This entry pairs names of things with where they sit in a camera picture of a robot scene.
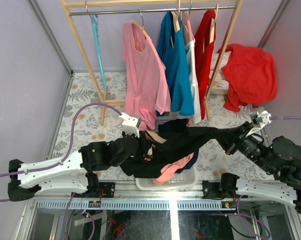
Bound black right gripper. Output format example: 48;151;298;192
208;120;275;174

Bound black printed t-shirt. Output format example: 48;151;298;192
120;126;239;179

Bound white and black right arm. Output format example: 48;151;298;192
218;122;301;214

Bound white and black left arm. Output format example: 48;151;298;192
7;134;142;202

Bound salmon pink shirt in basket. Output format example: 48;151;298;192
152;153;194;186

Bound pink t-shirt on hanger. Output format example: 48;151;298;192
122;21;171;131

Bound red t-shirt on hanger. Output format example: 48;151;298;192
194;9;216;120

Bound blue t-shirt on hanger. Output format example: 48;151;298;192
157;11;195;117

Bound white and pink hung shirt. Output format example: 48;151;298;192
180;10;202;124

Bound wooden hanger under red shirt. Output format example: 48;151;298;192
209;2;219;44

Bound wooden hanger under pink shirt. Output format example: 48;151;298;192
132;9;149;39

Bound wooden hanger under blue shirt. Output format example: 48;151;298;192
170;1;181;49

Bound blue plastic hanger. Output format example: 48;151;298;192
84;0;107;89

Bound red cloth pile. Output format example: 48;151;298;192
221;43;278;113

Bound floral patterned floor mat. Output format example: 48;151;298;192
52;72;273;180

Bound navy garment in basket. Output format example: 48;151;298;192
175;149;199;174

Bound white plastic laundry basket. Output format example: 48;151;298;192
135;118;198;191

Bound wooden clothes rack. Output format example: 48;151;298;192
60;0;243;120

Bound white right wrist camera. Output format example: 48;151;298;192
246;107;272;137

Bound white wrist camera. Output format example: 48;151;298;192
119;112;141;138
246;107;272;137

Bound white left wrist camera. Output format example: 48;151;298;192
119;112;141;138

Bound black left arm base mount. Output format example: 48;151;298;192
84;173;115;199

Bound white slotted cable duct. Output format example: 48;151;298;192
36;199;236;211

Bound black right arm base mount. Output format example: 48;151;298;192
202;172;240;200

